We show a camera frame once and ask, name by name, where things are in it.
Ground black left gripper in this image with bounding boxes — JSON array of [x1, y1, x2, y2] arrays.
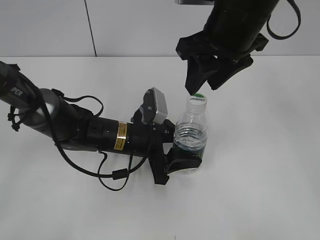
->
[[125, 109, 203, 185]]

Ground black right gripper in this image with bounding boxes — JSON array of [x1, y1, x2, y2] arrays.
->
[[176, 29, 269, 95]]

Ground clear Cestbon water bottle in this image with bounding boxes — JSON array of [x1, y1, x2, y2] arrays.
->
[[173, 107, 208, 160]]

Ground white green bottle cap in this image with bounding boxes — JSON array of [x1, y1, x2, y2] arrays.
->
[[186, 93, 207, 114]]

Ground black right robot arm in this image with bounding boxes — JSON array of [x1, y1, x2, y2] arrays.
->
[[176, 0, 278, 95]]

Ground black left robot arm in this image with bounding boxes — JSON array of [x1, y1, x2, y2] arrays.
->
[[0, 62, 202, 185]]

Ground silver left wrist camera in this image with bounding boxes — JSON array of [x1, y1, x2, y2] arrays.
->
[[140, 87, 168, 125]]

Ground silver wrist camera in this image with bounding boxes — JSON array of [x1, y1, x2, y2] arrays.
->
[[174, 0, 215, 6], [140, 87, 168, 125]]

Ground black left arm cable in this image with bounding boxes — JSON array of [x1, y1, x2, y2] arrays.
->
[[6, 63, 153, 192]]

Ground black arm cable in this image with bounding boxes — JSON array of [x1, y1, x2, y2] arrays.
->
[[266, 0, 302, 41], [6, 63, 153, 192]]

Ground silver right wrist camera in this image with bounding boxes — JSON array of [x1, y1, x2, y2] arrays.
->
[[174, 0, 215, 6]]

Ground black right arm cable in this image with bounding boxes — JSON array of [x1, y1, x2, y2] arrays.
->
[[266, 0, 302, 41]]

